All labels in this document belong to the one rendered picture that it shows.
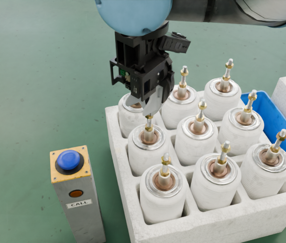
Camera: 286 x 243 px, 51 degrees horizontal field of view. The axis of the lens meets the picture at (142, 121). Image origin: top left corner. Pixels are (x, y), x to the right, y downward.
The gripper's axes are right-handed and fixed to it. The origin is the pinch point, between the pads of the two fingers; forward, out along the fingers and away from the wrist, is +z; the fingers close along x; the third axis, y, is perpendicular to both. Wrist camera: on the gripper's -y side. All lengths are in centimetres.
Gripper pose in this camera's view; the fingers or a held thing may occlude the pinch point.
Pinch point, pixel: (151, 106)
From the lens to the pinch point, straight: 61.4
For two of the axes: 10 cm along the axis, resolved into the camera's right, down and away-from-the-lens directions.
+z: 0.0, 6.8, 7.3
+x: 7.7, 4.6, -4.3
